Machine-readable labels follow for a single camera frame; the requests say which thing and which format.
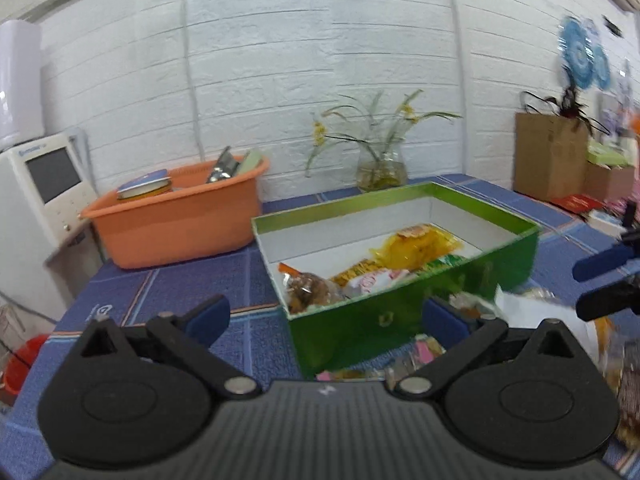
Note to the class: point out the orange plastic basin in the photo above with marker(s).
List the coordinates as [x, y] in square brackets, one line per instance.
[170, 230]

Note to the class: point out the red bucket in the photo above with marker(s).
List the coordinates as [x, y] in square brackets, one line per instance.
[20, 370]

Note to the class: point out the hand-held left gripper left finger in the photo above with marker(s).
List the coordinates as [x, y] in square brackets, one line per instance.
[210, 312]

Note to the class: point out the round tin with blue lid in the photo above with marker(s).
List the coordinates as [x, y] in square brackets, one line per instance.
[145, 185]

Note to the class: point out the blue round wall decoration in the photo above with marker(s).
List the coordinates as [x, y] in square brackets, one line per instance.
[582, 55]

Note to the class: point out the light green packet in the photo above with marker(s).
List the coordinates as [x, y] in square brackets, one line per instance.
[252, 160]

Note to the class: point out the glass vase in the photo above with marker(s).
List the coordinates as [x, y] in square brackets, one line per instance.
[382, 172]

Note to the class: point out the small brown cardboard box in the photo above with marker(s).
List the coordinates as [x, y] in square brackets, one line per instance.
[607, 182]

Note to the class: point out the clear yellow snack packet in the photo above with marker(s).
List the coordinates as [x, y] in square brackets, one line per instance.
[410, 250]

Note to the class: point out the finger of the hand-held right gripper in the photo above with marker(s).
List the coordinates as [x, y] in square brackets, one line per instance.
[607, 300]
[600, 262]

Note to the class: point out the silver foil packet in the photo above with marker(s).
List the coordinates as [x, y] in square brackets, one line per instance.
[222, 167]

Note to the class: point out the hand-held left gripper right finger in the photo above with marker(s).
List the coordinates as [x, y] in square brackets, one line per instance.
[442, 317]

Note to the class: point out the white tall appliance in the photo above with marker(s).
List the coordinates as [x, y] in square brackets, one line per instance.
[17, 80]

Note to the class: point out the red book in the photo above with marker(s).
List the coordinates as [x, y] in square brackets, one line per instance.
[575, 203]

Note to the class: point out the green snack packet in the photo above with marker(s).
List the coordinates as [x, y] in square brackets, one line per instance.
[442, 262]

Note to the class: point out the clear orange snack packet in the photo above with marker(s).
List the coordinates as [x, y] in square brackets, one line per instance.
[617, 360]

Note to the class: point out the green cardboard box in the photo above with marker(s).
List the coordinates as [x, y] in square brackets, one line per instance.
[375, 320]

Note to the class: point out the large brown cardboard box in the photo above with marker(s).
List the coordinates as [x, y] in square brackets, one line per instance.
[547, 160]

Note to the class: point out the yellow printed snack packet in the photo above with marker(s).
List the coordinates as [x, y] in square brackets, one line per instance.
[352, 272]

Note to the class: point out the white device with screen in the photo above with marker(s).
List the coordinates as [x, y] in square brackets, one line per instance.
[30, 195]

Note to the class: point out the clear bag of brown snacks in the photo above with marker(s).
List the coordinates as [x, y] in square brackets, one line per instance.
[307, 290]

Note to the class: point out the pink snack packet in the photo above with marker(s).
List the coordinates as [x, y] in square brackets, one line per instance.
[425, 350]

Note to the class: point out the white and red snack packet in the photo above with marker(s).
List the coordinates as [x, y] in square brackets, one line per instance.
[375, 281]

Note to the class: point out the dark dried plant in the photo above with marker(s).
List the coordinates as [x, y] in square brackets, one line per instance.
[570, 105]

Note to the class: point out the light green flat box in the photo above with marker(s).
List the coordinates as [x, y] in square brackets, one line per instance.
[607, 152]

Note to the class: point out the blue checked tablecloth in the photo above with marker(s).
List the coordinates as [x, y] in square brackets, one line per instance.
[175, 290]

